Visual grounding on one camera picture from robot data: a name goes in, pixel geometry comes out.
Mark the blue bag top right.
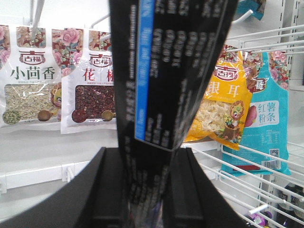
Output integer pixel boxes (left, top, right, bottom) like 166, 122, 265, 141
236, 0, 266, 20

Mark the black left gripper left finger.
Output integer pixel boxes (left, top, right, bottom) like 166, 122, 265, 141
0, 147, 128, 228

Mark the white sichuan pepper bag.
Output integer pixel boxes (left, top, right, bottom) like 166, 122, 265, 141
52, 28, 116, 134

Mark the yellow white fungus bag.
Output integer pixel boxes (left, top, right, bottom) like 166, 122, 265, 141
185, 45, 252, 150

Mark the black Franzzi cookie box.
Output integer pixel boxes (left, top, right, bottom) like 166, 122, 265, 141
109, 0, 238, 228

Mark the blue sweet potato noodle bag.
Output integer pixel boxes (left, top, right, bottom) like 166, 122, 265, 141
221, 51, 291, 176

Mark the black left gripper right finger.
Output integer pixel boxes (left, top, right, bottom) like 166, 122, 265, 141
163, 148, 246, 228

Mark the white fennel seed bag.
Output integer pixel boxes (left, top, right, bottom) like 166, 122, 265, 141
0, 25, 61, 128

